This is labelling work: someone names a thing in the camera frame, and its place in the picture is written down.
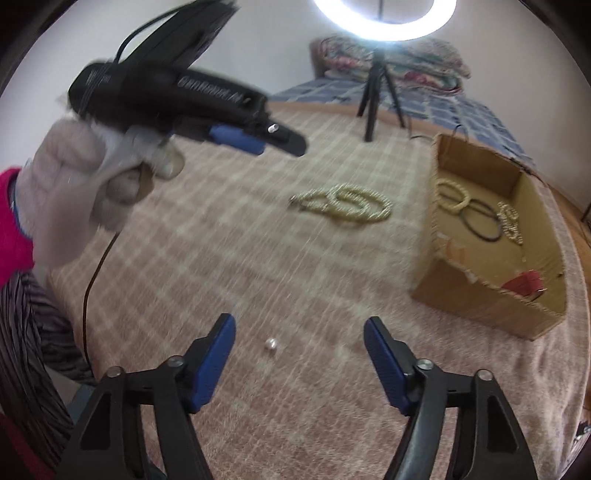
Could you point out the white ring light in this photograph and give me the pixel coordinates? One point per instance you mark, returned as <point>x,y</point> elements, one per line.
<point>379,30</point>

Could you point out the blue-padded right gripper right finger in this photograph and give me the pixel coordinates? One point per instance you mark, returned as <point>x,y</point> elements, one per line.
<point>488,443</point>

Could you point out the floral folded quilt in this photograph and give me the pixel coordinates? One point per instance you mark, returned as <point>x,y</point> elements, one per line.
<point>428,63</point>

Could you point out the pink sleeved left forearm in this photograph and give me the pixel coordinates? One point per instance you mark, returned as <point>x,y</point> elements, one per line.
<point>16,248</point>

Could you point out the black tripod stand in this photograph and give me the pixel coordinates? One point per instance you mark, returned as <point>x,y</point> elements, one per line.
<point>371,98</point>

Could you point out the pink plaid blanket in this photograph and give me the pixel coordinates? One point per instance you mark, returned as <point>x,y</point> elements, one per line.
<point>305,250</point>

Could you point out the white gloved left hand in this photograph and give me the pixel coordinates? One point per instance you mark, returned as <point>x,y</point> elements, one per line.
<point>83,177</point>

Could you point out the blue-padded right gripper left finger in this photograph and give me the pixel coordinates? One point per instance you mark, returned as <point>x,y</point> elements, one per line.
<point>107,441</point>

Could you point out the dark blue bangle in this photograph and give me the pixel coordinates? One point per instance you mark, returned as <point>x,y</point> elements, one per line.
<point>482,220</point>

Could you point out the red strap wristwatch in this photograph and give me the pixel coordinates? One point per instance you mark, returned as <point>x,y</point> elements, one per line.
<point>528,284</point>

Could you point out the blue patchwork bed sheet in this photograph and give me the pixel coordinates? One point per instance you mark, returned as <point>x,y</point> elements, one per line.
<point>473,118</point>

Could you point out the brown cardboard box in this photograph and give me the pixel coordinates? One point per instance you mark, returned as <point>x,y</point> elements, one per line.
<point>489,250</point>

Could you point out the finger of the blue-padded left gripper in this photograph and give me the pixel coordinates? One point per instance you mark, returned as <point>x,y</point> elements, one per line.
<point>236,138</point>

